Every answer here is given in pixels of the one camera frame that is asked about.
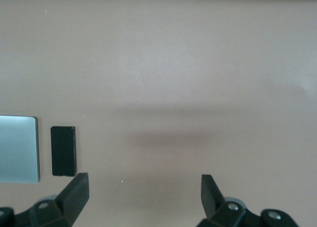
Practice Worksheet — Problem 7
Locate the brown table cover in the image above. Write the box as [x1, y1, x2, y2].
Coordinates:
[0, 0, 317, 227]

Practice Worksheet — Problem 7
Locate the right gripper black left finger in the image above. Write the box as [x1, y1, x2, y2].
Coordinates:
[0, 172, 90, 227]

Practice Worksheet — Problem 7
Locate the silver closed laptop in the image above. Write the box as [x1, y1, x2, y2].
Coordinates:
[0, 115, 41, 184]

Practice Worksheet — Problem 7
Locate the black smartphone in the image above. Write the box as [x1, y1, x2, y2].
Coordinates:
[50, 126, 78, 177]

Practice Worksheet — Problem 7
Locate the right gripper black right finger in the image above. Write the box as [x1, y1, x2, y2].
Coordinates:
[196, 174, 300, 227]

